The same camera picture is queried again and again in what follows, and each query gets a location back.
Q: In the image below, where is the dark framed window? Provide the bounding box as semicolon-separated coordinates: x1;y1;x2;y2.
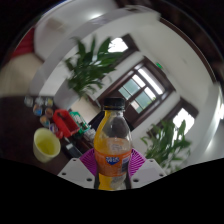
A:
166;98;200;138
108;33;140;55

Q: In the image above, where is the black office chair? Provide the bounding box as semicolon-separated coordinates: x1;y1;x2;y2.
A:
88;111;135;133

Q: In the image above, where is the red carpeted staircase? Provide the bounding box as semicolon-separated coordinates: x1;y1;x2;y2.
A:
10;27;36;60

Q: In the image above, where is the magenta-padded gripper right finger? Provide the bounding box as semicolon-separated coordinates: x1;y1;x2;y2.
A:
128;148;168;190

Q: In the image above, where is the potted plant white pot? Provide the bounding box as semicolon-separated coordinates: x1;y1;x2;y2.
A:
140;119;193;168
64;36;126;100

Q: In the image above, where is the yellow plastic cup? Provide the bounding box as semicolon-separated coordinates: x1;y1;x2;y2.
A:
32;127;62;164

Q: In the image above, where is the flat black device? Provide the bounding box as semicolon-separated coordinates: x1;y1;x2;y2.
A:
63;137;83;159

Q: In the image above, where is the dark wooden double door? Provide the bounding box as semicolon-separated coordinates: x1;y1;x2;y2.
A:
96;56;176;130

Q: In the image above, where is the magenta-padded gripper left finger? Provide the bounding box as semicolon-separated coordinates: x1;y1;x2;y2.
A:
57;148;98;190

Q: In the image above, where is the brown box of white packets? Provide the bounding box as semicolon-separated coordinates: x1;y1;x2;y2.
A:
81;126;98;143

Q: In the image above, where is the orange drink plastic bottle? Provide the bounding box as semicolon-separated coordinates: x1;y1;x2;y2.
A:
93;97;134;192

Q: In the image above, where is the red box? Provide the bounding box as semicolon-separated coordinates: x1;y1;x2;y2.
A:
52;108;80;139

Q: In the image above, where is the green box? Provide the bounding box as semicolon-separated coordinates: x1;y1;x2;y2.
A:
69;110;91;135

